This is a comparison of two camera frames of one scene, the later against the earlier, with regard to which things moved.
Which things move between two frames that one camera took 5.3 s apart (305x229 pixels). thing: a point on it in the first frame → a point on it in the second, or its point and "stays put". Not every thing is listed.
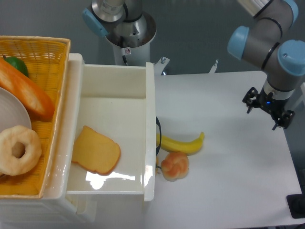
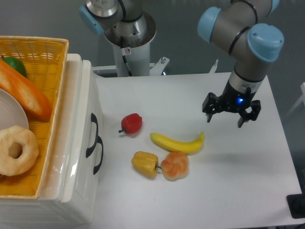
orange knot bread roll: (175, 166) stays put
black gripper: (275, 108) → (233, 99)
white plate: (12, 112) stays put
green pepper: (18, 63) stays put
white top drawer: (117, 102) → (82, 175)
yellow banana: (188, 148) stays put
